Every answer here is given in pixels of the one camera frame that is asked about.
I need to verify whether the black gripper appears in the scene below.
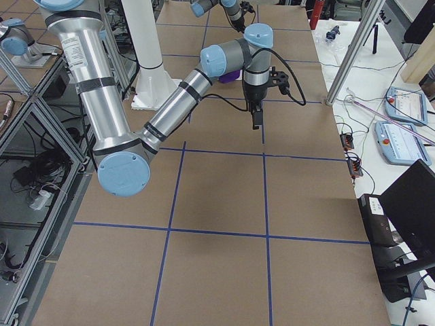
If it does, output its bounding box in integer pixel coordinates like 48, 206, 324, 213
243, 83, 268, 130
232, 17, 245, 33

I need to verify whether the purple towel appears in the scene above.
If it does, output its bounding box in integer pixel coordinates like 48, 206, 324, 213
218, 70, 241, 84

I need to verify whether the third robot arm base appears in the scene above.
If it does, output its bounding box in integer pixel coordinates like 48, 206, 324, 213
1, 18, 59, 69

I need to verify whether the red cylinder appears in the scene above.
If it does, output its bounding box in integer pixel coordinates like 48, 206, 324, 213
309, 0, 324, 31

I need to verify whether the black power strip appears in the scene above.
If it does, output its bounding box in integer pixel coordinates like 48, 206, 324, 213
340, 132, 354, 151

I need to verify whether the black tripod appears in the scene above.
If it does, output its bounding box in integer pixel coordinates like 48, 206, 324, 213
363, 24, 379, 54

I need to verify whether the near blue teach pendant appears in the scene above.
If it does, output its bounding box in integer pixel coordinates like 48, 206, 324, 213
375, 121, 432, 166

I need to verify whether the blue teach pendant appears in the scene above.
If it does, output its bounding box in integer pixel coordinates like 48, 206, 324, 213
375, 121, 432, 166
385, 86, 428, 126

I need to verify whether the far blue teach pendant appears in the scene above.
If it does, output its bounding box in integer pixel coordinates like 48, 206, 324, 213
385, 86, 428, 126

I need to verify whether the small black box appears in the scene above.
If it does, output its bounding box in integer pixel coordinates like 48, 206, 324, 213
358, 194, 404, 248

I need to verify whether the wooden beam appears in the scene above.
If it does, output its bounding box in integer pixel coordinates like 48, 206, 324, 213
401, 0, 435, 84

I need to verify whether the black monitor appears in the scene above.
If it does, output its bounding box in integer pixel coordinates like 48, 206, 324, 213
379, 159, 434, 281

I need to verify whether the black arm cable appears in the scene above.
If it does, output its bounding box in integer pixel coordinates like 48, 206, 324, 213
200, 47, 307, 111

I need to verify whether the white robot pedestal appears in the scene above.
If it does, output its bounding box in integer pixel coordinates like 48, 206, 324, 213
122, 1, 181, 111

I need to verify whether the aluminium frame post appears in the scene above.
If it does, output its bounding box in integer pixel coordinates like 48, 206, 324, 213
326, 0, 385, 106

